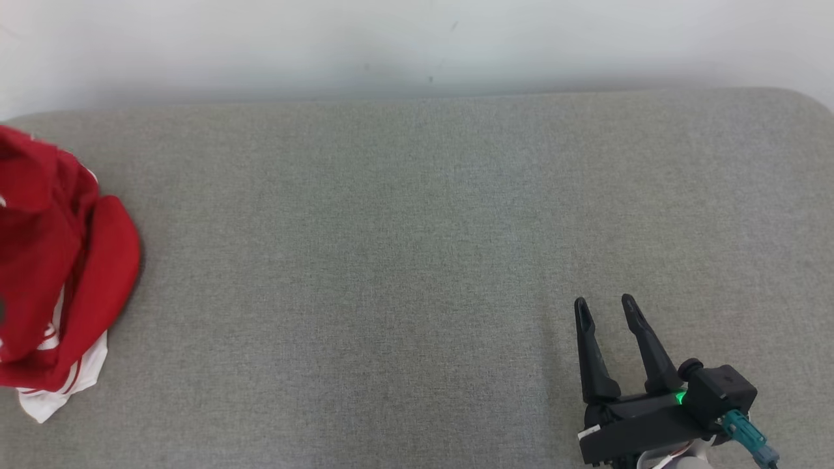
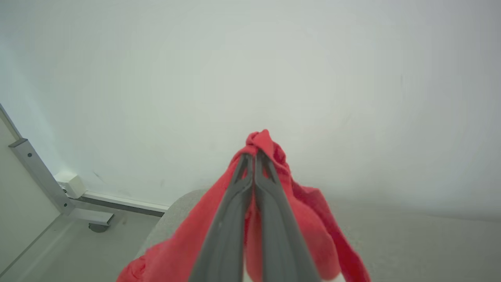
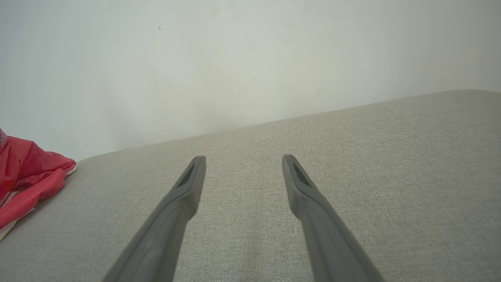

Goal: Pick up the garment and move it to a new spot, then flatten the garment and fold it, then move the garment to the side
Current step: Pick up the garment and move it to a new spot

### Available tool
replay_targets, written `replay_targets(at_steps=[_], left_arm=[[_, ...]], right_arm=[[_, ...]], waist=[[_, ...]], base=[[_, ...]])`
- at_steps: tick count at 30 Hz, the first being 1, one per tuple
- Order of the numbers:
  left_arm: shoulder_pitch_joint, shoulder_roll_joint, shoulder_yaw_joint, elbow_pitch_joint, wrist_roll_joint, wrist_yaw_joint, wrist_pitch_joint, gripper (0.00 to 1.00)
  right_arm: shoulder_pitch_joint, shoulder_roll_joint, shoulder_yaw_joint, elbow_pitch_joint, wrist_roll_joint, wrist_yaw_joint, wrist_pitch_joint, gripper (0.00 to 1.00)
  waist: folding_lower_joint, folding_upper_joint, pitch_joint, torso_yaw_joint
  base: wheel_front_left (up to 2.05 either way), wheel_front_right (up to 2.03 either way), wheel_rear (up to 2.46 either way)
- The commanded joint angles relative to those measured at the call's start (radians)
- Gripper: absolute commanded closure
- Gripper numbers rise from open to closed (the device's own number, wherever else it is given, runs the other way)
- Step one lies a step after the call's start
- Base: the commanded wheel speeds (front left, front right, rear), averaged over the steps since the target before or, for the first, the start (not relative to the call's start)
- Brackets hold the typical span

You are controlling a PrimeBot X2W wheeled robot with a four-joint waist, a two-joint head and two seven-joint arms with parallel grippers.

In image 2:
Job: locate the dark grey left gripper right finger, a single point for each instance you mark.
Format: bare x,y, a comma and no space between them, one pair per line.
282,250

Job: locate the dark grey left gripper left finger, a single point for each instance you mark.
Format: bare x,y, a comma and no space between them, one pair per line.
223,243

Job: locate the red shorts with white trim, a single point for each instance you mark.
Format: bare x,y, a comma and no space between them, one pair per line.
184,243

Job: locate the grey fabric sofa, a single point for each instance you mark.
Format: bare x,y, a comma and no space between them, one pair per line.
422,243

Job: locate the beige partition panel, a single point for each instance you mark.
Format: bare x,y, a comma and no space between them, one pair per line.
19,196

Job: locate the black round frame foot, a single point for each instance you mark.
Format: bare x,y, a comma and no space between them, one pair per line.
98,227

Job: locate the white wall box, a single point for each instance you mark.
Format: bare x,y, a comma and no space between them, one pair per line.
72,184

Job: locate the grey metal frame post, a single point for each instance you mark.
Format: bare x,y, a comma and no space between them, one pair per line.
41,172

